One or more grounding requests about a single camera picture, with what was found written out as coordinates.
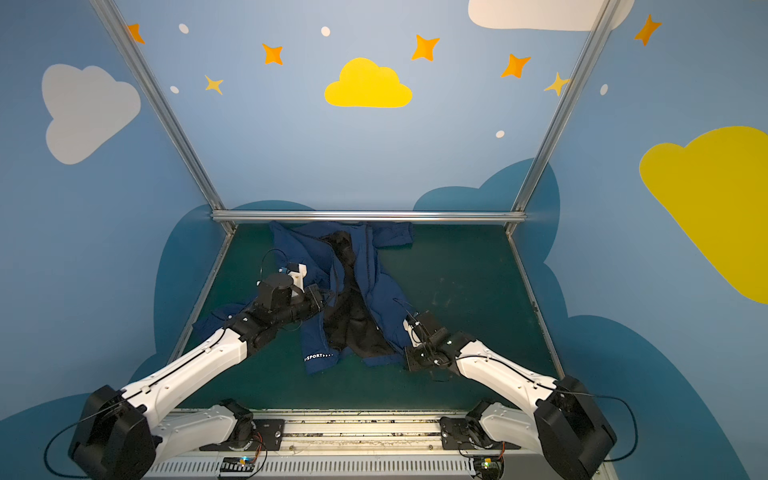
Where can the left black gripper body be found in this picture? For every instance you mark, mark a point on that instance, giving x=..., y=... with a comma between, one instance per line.
x=312, y=299

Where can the blue jacket with black lining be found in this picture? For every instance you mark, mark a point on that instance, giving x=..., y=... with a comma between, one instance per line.
x=365, y=307

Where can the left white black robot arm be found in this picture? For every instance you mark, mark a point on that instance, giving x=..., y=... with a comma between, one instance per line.
x=123, y=433

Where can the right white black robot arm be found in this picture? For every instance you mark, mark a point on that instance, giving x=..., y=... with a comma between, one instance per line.
x=557, y=419

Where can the right small circuit board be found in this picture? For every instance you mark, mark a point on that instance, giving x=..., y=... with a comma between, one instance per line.
x=487, y=468

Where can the small circuit board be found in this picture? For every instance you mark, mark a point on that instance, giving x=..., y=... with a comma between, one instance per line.
x=487, y=468
x=237, y=467

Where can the left small circuit board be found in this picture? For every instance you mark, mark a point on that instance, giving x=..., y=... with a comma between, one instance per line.
x=237, y=467

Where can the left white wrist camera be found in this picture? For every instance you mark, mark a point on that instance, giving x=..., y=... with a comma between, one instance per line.
x=297, y=272

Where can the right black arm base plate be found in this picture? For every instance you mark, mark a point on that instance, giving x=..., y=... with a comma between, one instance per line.
x=465, y=434

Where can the horizontal aluminium back rail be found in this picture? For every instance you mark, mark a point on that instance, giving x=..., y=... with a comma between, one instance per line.
x=261, y=216

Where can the left floor aluminium rail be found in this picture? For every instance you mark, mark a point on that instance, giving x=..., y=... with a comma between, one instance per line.
x=186, y=332

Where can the floor aluminium rail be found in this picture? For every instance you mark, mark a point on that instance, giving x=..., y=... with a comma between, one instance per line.
x=186, y=332
x=535, y=306

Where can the right floor aluminium rail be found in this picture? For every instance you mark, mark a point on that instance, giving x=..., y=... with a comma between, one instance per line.
x=535, y=306

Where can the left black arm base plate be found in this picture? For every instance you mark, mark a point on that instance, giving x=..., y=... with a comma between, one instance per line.
x=264, y=433

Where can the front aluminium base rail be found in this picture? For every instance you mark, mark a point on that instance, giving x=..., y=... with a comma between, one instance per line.
x=358, y=444

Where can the right aluminium corner post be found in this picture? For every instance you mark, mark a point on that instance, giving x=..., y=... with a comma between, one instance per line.
x=583, y=68

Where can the aluminium corner post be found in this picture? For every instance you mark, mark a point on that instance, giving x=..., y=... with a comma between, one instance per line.
x=113, y=22
x=583, y=68

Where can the left aluminium corner post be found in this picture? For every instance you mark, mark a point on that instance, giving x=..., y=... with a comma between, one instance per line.
x=113, y=22

